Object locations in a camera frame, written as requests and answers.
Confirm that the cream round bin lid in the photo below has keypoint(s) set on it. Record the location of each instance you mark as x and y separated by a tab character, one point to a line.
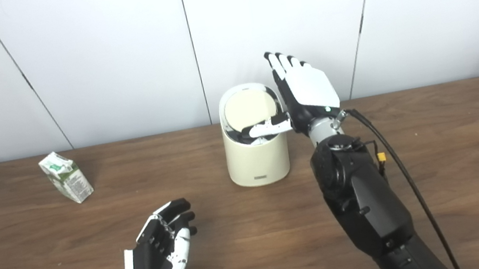
247	107

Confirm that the green white milk carton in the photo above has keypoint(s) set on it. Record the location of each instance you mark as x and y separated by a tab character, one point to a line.
70	181

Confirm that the cream-colored bin body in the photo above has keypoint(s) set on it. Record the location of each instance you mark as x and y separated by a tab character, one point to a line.
257	162

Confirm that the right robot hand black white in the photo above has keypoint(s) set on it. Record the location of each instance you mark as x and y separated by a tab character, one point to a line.
310	89

